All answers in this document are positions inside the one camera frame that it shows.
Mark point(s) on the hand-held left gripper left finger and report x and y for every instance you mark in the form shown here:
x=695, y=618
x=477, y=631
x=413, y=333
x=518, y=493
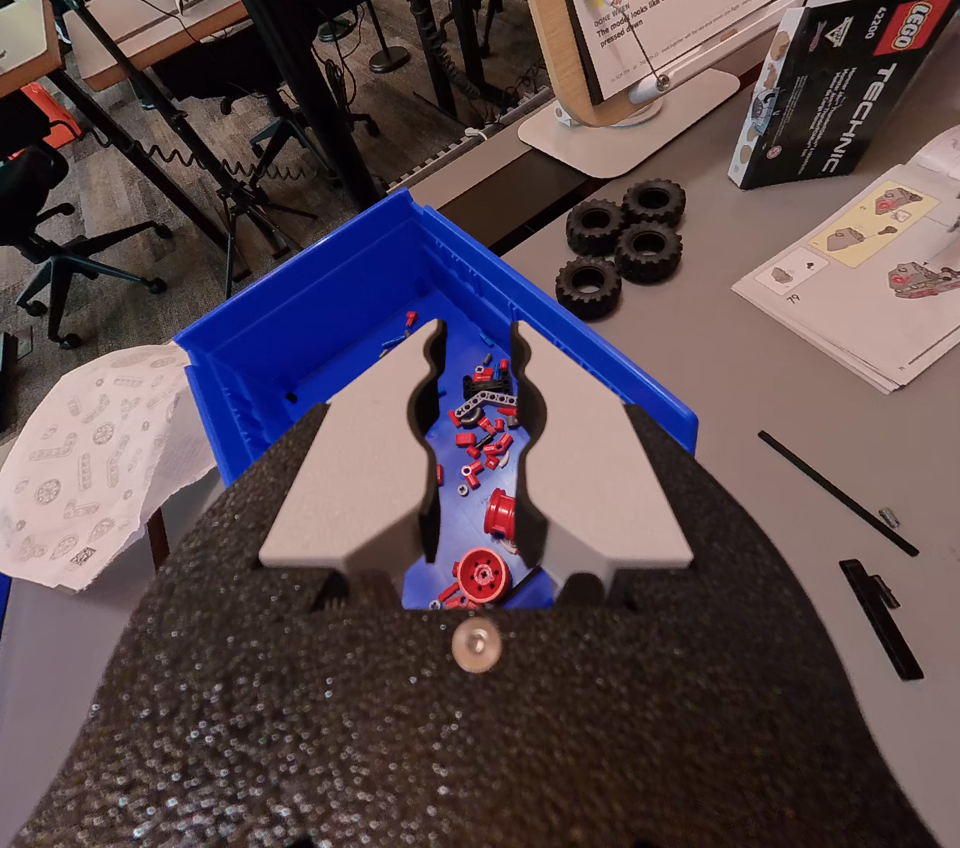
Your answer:
x=352, y=473

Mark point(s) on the small grey toy pin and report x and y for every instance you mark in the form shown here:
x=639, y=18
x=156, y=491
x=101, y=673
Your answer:
x=889, y=517

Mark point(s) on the red toy wheel hub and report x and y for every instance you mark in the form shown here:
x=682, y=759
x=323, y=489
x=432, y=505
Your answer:
x=480, y=574
x=501, y=514

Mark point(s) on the orange plastic object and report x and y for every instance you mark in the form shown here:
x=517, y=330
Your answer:
x=49, y=110

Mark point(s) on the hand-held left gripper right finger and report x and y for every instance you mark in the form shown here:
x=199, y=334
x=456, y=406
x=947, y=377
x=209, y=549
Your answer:
x=600, y=481

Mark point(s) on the grey desk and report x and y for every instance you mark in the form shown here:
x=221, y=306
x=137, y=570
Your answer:
x=712, y=563

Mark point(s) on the black toy tyre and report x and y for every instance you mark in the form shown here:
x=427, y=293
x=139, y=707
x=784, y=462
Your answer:
x=589, y=308
x=654, y=217
x=649, y=271
x=596, y=245

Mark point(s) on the black tripod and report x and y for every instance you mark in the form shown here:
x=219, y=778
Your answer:
x=112, y=98

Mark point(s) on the white printed paper bag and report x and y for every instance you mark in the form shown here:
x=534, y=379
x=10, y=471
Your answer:
x=90, y=458

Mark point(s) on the black office chair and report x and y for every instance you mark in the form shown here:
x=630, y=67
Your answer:
x=45, y=188

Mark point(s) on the small dark toy connector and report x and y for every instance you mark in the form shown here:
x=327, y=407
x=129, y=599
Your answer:
x=886, y=592

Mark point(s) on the black round-base stand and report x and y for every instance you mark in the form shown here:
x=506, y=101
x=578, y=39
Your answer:
x=390, y=61

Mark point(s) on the pile of small toy bricks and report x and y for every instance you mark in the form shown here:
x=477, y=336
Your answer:
x=480, y=428

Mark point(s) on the black toy beam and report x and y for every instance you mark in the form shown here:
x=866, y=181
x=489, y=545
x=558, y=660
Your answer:
x=892, y=638

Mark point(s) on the open instruction booklet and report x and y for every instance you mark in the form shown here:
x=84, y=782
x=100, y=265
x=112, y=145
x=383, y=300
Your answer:
x=862, y=278

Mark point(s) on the black toy set box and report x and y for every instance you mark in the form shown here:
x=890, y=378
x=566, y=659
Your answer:
x=840, y=113

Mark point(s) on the blue plastic bin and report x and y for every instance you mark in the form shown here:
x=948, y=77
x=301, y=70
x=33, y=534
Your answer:
x=300, y=308

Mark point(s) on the long black toy axle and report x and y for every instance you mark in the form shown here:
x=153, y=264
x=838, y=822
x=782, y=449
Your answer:
x=840, y=494

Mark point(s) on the thick black pole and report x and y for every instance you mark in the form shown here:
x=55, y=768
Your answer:
x=285, y=38

